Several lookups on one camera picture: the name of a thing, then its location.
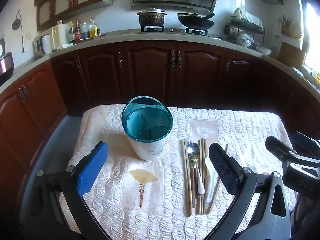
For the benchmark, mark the brown wooden base cabinets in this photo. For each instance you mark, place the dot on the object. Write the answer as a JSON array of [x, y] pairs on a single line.
[[150, 72]]

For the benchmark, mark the wall chopstick basket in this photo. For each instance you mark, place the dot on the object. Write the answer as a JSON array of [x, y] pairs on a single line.
[[290, 28]]

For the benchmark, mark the gas stove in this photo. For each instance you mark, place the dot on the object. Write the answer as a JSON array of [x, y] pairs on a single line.
[[172, 30]]

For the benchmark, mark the hanging round strainer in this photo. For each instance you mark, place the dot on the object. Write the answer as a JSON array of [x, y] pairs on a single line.
[[16, 23]]

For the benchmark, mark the brown wall cabinet frosted doors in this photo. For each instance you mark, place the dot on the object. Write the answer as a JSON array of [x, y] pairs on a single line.
[[65, 2]]

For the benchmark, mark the pink rice cooker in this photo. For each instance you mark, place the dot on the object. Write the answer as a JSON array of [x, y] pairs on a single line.
[[5, 65]]

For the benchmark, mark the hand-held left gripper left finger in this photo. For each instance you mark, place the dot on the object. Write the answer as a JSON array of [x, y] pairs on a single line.
[[92, 170]]

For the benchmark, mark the wooden utensils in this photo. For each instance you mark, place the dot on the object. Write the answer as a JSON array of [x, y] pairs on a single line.
[[204, 150]]

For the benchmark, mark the white ceramic spoon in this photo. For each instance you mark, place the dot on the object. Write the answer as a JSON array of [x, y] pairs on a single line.
[[211, 180]]

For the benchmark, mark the white cloth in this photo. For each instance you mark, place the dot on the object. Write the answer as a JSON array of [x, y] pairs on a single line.
[[247, 17]]

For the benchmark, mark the plain white bowl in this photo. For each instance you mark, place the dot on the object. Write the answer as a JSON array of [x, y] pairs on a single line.
[[263, 50]]

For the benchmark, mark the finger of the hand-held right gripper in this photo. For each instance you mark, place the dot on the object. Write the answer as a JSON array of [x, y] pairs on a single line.
[[277, 145], [306, 142]]

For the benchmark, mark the patterned white bowl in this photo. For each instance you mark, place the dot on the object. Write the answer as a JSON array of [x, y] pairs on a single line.
[[243, 40]]

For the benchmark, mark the dark sauce bottle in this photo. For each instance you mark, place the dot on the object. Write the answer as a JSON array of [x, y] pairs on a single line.
[[78, 31]]

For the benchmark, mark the cream microwave oven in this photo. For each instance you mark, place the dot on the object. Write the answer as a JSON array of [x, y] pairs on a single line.
[[53, 36]]

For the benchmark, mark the teal and white utensil holder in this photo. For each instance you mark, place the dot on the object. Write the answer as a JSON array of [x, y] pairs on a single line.
[[150, 150]]

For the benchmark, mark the wooden cutting board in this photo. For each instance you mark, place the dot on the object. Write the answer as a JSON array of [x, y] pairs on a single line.
[[291, 55]]

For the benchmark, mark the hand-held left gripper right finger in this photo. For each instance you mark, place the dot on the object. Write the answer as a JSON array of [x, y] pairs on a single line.
[[223, 170]]

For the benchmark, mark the white quilted tablecloth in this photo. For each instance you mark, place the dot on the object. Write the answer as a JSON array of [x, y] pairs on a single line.
[[140, 220]]

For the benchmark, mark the black wok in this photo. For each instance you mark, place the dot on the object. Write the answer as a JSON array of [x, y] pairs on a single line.
[[196, 22]]

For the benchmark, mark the metal cooking pot with lid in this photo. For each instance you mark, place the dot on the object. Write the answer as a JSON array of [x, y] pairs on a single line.
[[151, 17]]

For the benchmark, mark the clear plastic bottle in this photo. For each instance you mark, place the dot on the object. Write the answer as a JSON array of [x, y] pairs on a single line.
[[85, 31]]

